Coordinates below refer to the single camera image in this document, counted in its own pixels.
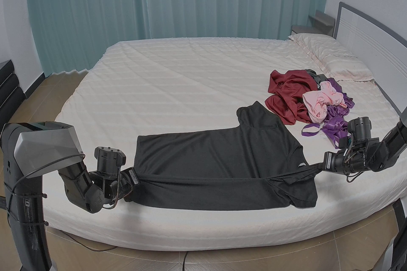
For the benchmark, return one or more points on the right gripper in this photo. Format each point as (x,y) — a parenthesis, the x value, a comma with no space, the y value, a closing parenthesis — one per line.
(335,162)

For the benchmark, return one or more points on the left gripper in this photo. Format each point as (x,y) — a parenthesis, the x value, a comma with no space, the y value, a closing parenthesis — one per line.
(129,184)

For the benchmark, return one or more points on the black T-shirt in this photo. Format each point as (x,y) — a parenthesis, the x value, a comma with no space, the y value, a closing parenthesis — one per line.
(222,165)

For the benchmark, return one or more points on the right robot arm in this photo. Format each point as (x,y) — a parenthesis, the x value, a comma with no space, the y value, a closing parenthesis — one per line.
(389,146)

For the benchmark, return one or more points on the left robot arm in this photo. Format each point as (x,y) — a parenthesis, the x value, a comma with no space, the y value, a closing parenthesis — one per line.
(28,215)

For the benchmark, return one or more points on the pile of clothes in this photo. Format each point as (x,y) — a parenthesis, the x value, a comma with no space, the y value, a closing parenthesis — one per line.
(289,95)

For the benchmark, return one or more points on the bed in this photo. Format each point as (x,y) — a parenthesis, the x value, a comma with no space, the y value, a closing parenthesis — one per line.
(190,72)

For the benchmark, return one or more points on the cream pillow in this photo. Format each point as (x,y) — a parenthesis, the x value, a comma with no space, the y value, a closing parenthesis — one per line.
(337,57)

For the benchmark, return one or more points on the grey bedside table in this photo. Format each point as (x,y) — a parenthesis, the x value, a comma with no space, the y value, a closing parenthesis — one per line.
(313,25)

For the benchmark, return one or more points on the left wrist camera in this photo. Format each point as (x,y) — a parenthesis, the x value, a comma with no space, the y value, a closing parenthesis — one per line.
(109,160)

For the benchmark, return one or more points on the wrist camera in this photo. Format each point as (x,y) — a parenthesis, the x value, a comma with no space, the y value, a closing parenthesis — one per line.
(109,160)
(359,129)

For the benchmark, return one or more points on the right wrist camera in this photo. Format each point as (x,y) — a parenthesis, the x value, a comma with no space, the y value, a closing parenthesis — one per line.
(359,129)

